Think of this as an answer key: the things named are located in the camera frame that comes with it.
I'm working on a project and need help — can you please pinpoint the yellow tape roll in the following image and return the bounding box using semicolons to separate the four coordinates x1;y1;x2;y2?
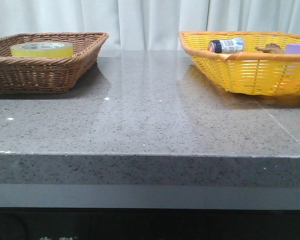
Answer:
10;41;74;58

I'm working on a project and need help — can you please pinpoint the white curtain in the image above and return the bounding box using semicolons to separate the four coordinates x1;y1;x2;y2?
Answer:
0;0;300;51

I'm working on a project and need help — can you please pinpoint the blue-labelled jar with black lid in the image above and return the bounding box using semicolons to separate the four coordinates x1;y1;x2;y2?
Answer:
207;37;245;54

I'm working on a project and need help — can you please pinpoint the yellow wicker basket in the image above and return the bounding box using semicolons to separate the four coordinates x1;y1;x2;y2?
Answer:
178;30;300;96

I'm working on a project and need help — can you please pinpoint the brown toy lion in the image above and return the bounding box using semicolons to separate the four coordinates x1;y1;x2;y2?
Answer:
255;43;285;54

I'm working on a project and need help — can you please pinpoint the brown wicker basket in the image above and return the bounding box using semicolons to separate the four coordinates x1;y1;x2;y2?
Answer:
0;32;109;94

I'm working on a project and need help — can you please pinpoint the purple block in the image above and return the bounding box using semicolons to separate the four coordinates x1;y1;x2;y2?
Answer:
285;43;300;54

